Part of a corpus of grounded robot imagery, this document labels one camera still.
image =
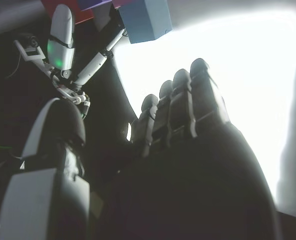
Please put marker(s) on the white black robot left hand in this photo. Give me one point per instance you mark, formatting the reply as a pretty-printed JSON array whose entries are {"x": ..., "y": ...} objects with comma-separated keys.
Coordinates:
[{"x": 187, "y": 187}]

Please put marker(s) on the small blue cube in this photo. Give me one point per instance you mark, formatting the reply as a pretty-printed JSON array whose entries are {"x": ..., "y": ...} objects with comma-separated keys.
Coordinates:
[{"x": 145, "y": 21}]

